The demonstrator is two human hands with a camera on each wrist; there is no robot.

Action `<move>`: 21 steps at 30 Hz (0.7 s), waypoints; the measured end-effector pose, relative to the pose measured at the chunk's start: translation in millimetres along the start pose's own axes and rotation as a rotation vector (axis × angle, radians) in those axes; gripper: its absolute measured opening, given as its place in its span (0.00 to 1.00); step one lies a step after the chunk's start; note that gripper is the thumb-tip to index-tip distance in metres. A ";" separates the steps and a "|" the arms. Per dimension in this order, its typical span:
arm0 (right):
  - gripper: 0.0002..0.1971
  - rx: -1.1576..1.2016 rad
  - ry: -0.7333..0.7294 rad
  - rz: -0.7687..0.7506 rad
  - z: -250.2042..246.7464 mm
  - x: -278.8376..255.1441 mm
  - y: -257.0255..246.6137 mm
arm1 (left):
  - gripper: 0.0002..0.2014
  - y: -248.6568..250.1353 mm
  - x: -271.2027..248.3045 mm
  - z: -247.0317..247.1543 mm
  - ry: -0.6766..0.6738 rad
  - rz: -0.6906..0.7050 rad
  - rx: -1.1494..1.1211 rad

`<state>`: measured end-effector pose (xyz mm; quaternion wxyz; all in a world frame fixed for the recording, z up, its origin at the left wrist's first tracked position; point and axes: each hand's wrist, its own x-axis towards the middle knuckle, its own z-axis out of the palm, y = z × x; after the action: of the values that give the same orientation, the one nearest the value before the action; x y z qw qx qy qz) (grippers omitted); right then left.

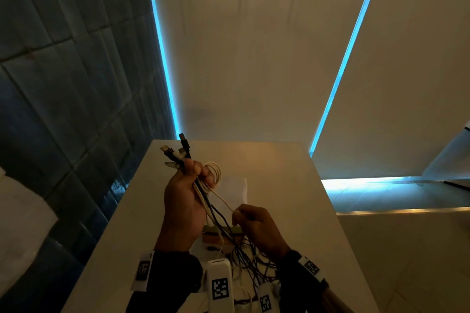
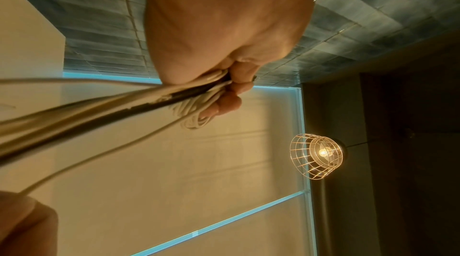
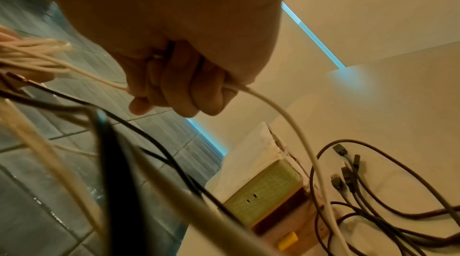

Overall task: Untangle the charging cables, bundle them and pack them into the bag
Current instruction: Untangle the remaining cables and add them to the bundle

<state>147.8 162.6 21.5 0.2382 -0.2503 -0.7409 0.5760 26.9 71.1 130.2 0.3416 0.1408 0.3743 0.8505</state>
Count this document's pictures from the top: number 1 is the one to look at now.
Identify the person's right hand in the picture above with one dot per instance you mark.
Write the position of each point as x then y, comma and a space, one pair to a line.
260, 230

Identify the person's left hand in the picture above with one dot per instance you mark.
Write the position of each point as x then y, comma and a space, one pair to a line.
181, 213

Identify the white plastic pouch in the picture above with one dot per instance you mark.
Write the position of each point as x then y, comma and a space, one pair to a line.
235, 190

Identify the white table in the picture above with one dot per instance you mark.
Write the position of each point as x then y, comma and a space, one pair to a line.
286, 166

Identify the window sill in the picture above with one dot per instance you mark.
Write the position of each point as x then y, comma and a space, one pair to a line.
382, 195

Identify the white pillow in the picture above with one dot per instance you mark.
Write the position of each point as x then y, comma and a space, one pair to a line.
22, 228

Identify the black tripod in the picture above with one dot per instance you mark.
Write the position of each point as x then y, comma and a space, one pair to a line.
457, 186

